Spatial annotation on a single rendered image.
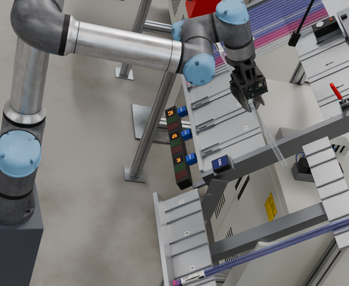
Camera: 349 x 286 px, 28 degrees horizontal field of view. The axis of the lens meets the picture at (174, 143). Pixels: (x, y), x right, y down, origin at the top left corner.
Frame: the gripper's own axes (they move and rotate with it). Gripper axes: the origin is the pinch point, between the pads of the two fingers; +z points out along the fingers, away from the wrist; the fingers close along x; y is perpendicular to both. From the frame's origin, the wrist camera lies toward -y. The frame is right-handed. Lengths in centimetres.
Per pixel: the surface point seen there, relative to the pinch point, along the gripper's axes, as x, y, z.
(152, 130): -25, -69, 54
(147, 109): -22, -115, 81
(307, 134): 11.1, 10.6, 8.6
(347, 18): 39.0, -17.4, -2.1
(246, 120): -0.6, -8.1, 12.1
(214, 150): -13.1, -3.3, 13.8
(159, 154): -25, -87, 84
